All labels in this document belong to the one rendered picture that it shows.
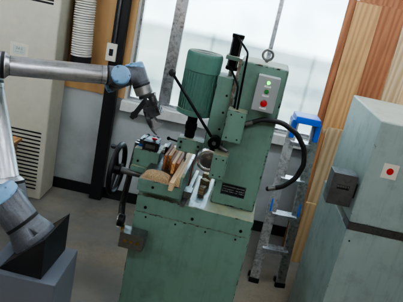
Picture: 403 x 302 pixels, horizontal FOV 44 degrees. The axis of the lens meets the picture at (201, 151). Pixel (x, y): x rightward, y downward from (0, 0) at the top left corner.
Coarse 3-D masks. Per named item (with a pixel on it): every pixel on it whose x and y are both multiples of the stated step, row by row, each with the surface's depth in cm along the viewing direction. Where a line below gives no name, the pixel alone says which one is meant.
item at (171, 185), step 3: (189, 153) 269; (183, 159) 258; (186, 159) 259; (180, 165) 249; (180, 168) 245; (177, 171) 241; (174, 174) 236; (177, 174) 237; (174, 177) 233; (171, 180) 228; (174, 180) 229; (171, 183) 226; (174, 183) 228; (171, 186) 226; (174, 186) 231; (168, 189) 227; (171, 189) 227
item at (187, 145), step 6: (180, 138) 250; (186, 138) 250; (192, 138) 252; (198, 138) 254; (180, 144) 251; (186, 144) 250; (192, 144) 250; (198, 144) 249; (180, 150) 252; (186, 150) 251; (192, 150) 251
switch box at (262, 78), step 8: (264, 80) 222; (272, 80) 221; (280, 80) 221; (256, 88) 224; (264, 88) 223; (272, 88) 222; (256, 96) 224; (264, 96) 224; (272, 96) 223; (256, 104) 226; (272, 104) 224; (264, 112) 226; (272, 112) 226
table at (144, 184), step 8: (136, 168) 256; (144, 168) 255; (152, 168) 249; (160, 168) 251; (168, 168) 253; (144, 184) 235; (152, 184) 234; (160, 184) 233; (184, 184) 240; (152, 192) 235; (160, 192) 235; (168, 192) 234; (176, 192) 233
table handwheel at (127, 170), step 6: (120, 144) 257; (126, 144) 265; (114, 150) 253; (120, 150) 255; (126, 150) 270; (114, 156) 250; (126, 156) 273; (114, 162) 250; (126, 162) 275; (108, 168) 249; (114, 168) 260; (120, 168) 260; (126, 168) 261; (108, 174) 249; (114, 174) 261; (120, 174) 274; (132, 174) 261; (138, 174) 260; (108, 180) 250; (114, 180) 260; (120, 180) 273; (108, 186) 252; (114, 186) 269; (108, 192) 256; (114, 192) 264
